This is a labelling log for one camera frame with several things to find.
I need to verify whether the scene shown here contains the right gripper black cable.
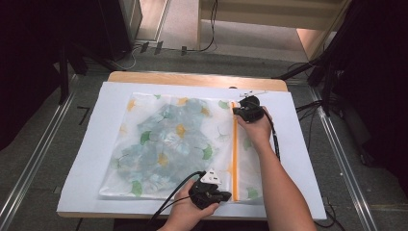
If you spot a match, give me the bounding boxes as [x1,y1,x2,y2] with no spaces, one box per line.
[262,107,346,231]

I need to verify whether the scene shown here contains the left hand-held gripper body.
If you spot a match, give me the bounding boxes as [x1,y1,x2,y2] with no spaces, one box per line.
[189,167,223,210]

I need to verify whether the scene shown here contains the dark cabinet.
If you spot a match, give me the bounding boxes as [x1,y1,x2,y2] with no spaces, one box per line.
[95,0,143,62]

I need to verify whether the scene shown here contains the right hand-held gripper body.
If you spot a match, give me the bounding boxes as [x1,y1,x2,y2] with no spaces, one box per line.
[239,90,268,123]

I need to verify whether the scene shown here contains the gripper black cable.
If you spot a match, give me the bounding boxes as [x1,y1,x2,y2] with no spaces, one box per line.
[147,170,206,231]
[262,107,346,231]

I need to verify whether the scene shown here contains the white floor cable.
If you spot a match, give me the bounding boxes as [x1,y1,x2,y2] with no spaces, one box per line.
[110,44,142,71]

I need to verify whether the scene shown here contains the light wooden shelf unit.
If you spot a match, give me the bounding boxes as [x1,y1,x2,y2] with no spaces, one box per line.
[196,0,352,62]

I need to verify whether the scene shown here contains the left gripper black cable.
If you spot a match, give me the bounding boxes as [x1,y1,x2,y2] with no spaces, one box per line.
[147,170,206,231]

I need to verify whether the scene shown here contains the black floor cables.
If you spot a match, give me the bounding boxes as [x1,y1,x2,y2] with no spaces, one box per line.
[294,99,325,152]

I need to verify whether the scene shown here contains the person's left hand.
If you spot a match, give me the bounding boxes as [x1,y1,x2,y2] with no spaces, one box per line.
[166,179,220,227]

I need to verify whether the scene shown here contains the person's right hand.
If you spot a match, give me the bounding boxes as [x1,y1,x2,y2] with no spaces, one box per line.
[236,106,273,151]

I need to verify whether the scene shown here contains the leaf-print mesh laundry bag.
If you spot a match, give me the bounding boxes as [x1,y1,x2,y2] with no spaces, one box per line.
[98,91,268,205]

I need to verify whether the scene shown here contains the black metal stand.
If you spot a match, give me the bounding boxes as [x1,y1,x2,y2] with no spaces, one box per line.
[57,44,114,105]
[272,0,357,116]

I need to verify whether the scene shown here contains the blue-grey garment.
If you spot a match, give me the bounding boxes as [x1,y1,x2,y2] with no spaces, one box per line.
[110,98,215,191]

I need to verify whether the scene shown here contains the hanging black cable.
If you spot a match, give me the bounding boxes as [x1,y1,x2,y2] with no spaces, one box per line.
[184,0,219,54]

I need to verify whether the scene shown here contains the wooden table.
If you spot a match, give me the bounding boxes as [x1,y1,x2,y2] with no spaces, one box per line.
[57,70,327,222]

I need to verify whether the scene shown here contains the metal floor rail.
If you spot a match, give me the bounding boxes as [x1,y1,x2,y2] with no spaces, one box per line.
[309,88,379,231]
[0,73,80,230]

